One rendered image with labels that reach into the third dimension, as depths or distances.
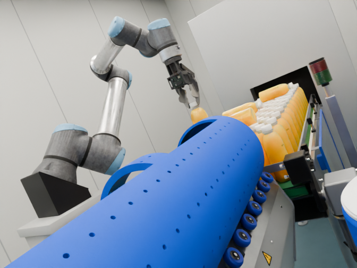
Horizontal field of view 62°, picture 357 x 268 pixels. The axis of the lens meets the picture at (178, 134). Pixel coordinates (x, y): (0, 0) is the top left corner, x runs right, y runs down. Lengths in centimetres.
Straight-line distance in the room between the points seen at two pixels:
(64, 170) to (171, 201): 91
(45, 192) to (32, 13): 322
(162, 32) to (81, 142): 60
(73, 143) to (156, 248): 103
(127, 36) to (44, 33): 293
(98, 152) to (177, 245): 101
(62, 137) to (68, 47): 295
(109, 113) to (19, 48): 248
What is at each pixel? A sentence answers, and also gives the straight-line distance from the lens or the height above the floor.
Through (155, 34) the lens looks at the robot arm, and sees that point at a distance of 126.
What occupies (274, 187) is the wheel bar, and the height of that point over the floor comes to 92.
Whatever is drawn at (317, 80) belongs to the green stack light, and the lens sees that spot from 135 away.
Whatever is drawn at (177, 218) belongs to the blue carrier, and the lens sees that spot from 48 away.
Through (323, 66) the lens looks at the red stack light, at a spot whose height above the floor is 123.
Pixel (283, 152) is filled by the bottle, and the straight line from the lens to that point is 115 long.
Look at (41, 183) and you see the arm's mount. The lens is 131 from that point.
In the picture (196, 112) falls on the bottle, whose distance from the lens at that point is 125.
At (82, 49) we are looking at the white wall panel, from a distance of 438.
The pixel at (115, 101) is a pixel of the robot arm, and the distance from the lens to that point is 168.
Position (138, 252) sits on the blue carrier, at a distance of 41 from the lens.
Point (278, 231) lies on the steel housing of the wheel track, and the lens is 94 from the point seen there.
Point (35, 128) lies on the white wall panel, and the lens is 365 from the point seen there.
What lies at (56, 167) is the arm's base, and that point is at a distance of 136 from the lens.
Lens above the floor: 130
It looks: 4 degrees down
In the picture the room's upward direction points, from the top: 23 degrees counter-clockwise
